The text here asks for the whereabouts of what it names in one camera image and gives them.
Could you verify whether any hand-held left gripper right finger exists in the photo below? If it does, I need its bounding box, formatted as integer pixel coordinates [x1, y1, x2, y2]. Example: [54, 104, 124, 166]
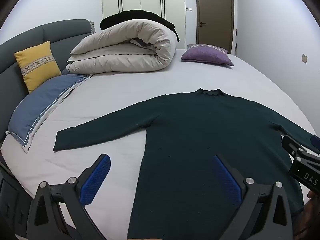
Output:
[212, 154, 293, 240]

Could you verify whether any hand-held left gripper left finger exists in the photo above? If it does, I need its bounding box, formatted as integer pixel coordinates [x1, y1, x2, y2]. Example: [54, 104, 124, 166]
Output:
[26, 154, 112, 240]

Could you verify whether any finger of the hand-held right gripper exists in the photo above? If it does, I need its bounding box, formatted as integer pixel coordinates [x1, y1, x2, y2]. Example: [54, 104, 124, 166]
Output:
[311, 135, 320, 155]
[281, 135, 308, 159]

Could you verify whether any dark green sweater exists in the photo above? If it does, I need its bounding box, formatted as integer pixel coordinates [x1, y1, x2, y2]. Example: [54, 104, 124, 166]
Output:
[53, 87, 320, 240]

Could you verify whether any person's right hand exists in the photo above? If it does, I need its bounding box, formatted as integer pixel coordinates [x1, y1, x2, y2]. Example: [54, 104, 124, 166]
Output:
[293, 189, 320, 240]

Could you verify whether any blue pillow with white trim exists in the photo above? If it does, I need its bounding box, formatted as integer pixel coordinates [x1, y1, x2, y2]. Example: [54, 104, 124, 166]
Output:
[5, 74, 90, 154]

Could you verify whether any purple cushion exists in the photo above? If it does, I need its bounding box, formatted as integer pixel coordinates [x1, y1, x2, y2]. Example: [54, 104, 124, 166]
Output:
[180, 43, 234, 67]

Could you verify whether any yellow cushion with patterned band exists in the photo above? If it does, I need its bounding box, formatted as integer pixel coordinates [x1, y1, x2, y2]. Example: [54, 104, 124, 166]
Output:
[14, 41, 62, 94]

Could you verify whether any cream folded duvet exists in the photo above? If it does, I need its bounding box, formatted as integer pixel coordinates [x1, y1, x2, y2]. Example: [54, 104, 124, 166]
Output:
[65, 19, 177, 75]

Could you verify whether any brown door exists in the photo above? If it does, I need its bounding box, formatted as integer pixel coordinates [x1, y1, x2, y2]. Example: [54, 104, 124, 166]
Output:
[194, 0, 235, 53]

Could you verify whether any grey-blue padded headboard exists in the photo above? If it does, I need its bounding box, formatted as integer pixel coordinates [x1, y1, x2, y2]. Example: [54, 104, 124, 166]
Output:
[0, 19, 94, 142]

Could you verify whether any black garment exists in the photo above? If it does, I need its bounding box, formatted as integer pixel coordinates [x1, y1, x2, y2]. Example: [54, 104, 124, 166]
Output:
[100, 9, 180, 42]

